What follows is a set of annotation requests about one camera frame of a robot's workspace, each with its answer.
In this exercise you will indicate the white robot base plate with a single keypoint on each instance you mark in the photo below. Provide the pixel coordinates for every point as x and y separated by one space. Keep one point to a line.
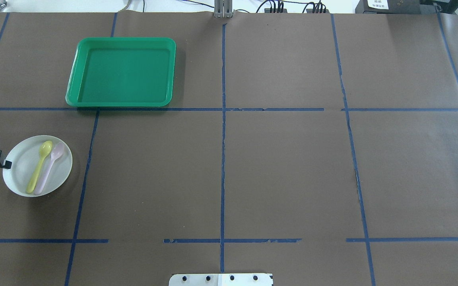
222 279

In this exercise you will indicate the white round plate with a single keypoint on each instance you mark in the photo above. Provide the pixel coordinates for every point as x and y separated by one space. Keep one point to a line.
24 157

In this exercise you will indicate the black power strip right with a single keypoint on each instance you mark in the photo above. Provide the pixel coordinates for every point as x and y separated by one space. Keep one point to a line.
315 8

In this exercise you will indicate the black box with label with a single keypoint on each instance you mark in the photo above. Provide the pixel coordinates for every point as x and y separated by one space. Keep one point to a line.
394 7

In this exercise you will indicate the yellow plastic spoon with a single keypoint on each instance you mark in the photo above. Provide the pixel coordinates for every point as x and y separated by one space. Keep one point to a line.
44 150

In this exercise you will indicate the aluminium frame post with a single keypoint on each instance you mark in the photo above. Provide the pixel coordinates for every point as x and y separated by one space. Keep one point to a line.
223 9

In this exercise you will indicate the black power strip left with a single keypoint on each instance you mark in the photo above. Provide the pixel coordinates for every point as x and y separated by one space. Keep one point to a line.
275 7

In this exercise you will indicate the black power strip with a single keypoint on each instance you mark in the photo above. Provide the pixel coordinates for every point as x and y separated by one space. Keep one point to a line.
315 8
275 7

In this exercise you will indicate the pink plastic spoon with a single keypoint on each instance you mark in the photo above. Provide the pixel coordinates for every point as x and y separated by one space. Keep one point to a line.
58 150

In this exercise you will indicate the green plastic tray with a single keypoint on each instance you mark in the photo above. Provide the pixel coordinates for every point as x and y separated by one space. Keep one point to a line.
122 72

